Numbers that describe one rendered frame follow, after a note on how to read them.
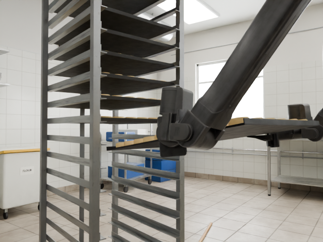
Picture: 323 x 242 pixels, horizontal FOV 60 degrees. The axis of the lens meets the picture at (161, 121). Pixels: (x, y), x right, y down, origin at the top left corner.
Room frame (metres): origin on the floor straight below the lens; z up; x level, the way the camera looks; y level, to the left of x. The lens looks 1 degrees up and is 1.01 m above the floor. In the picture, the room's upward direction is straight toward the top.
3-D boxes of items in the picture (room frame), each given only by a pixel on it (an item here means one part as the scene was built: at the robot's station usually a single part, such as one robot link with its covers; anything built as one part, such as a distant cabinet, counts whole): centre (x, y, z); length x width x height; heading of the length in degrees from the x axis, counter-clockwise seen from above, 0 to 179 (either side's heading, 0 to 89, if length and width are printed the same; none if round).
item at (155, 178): (5.59, -0.01, 0.10); 0.60 x 0.40 x 0.20; 142
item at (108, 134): (4.68, 0.68, 0.88); 0.40 x 0.30 x 0.16; 57
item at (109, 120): (1.45, 0.27, 1.05); 0.60 x 0.40 x 0.01; 40
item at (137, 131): (5.02, 0.52, 0.90); 0.44 x 0.36 x 0.20; 62
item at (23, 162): (3.44, 1.78, 0.39); 0.64 x 0.54 x 0.77; 51
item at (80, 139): (1.32, 0.43, 0.96); 0.64 x 0.03 x 0.03; 40
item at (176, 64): (1.58, 0.13, 1.32); 0.64 x 0.03 x 0.03; 40
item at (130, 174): (4.87, 0.60, 0.29); 0.56 x 0.38 x 0.20; 152
